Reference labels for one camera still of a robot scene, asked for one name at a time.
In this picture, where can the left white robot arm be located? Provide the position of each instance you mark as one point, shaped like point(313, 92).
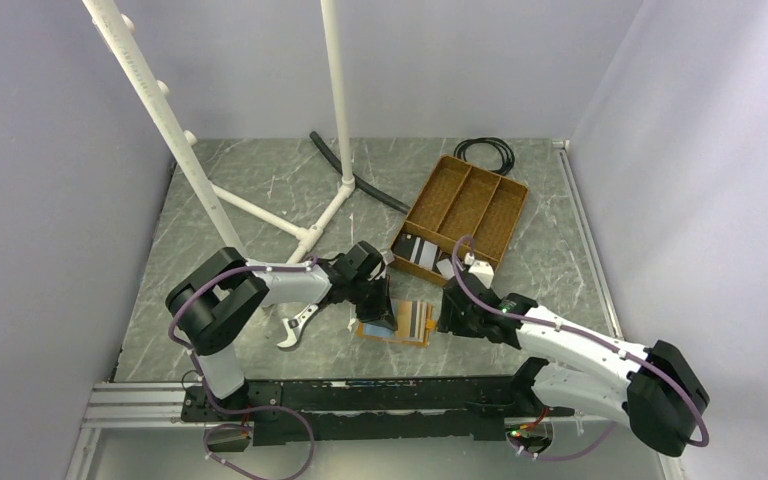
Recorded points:
point(212, 305)

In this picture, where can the black vip card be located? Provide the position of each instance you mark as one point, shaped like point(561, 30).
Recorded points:
point(427, 254)
point(408, 247)

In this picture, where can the brown woven divided tray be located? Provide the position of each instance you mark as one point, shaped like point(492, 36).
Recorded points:
point(459, 199)

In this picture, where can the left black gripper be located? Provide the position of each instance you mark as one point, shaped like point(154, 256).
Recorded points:
point(381, 310)

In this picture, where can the red handled adjustable wrench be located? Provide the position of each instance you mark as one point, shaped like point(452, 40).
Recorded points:
point(294, 327)

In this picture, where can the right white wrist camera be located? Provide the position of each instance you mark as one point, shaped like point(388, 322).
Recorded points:
point(480, 269)

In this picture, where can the white PVC pipe frame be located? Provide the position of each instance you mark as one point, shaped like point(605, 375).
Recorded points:
point(116, 30)

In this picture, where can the aluminium extrusion rail frame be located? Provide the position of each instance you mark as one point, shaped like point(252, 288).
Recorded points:
point(155, 406)

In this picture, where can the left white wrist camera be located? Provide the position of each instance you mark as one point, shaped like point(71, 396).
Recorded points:
point(387, 257)

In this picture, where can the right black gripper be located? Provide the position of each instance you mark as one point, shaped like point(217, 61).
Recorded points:
point(448, 320)

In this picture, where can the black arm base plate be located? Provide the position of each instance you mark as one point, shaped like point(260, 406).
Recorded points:
point(483, 408)

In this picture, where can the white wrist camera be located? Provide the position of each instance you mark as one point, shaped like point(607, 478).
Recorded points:
point(480, 269)
point(387, 257)

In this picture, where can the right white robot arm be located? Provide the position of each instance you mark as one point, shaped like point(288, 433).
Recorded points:
point(651, 390)

